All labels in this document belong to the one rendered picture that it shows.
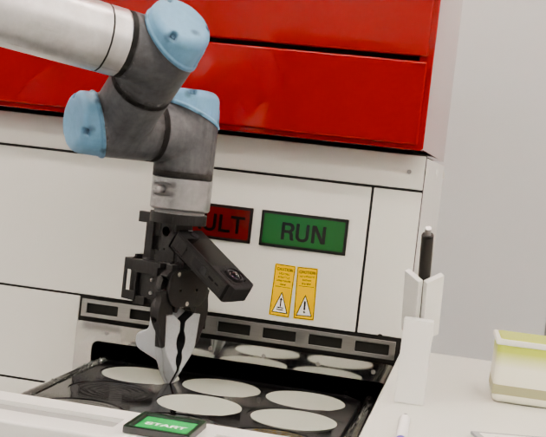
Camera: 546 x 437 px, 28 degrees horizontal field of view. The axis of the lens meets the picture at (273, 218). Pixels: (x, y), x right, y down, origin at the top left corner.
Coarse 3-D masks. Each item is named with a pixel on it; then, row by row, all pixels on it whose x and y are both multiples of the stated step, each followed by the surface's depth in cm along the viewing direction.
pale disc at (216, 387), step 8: (184, 384) 136; (192, 384) 137; (200, 384) 137; (208, 384) 138; (216, 384) 138; (224, 384) 139; (232, 384) 140; (240, 384) 140; (248, 384) 141; (200, 392) 133; (208, 392) 133; (216, 392) 134; (224, 392) 134; (232, 392) 135; (240, 392) 135; (248, 392) 136; (256, 392) 136
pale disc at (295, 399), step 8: (272, 392) 138; (280, 392) 138; (288, 392) 139; (296, 392) 139; (304, 392) 140; (272, 400) 133; (280, 400) 134; (288, 400) 134; (296, 400) 135; (304, 400) 135; (312, 400) 136; (320, 400) 136; (328, 400) 137; (336, 400) 137; (304, 408) 130; (312, 408) 131; (320, 408) 131; (328, 408) 132; (336, 408) 132
